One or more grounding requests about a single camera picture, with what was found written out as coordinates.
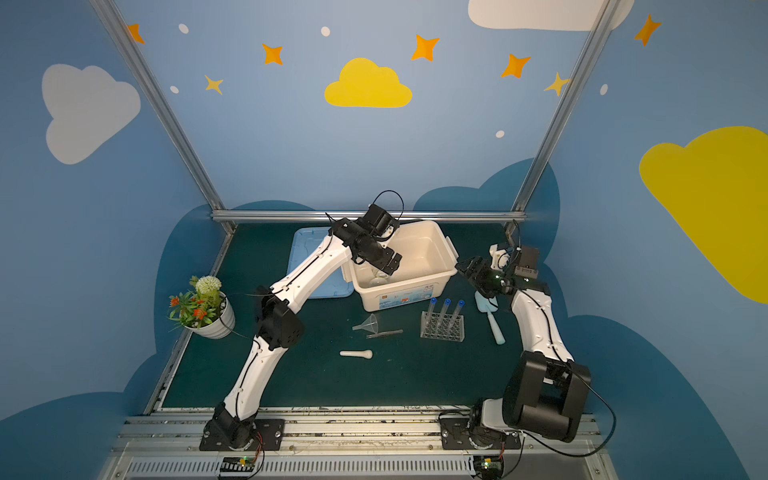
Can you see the light blue plastic scoop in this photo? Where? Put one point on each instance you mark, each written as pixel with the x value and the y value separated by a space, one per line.
pixel 489 307

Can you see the clear plastic funnel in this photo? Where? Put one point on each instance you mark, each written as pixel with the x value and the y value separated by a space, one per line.
pixel 370 325

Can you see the white plastic storage bin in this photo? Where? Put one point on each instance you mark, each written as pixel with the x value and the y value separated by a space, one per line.
pixel 429 260

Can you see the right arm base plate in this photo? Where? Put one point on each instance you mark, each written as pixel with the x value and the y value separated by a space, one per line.
pixel 461 433

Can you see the test tube blue cap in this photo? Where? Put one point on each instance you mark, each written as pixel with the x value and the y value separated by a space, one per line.
pixel 445 312
pixel 456 315
pixel 429 311

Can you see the clear test tube rack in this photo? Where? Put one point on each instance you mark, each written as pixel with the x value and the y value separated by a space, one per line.
pixel 434 327

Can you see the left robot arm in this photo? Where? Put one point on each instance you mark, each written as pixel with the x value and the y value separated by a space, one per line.
pixel 279 326

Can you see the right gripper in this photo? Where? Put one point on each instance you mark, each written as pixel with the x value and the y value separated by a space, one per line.
pixel 477 273

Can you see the white ceramic pestle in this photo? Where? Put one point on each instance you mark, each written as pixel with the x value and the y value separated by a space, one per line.
pixel 364 354

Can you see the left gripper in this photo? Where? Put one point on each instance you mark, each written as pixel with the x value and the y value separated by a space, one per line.
pixel 380 255

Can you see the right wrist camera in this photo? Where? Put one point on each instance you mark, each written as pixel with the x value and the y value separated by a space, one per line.
pixel 500 256

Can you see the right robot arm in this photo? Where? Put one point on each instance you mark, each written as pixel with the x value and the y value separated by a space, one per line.
pixel 547 392

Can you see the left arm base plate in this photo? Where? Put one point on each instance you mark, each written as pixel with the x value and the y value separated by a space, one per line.
pixel 264 433

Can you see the potted artificial flower plant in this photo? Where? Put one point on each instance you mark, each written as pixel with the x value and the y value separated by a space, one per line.
pixel 204 309

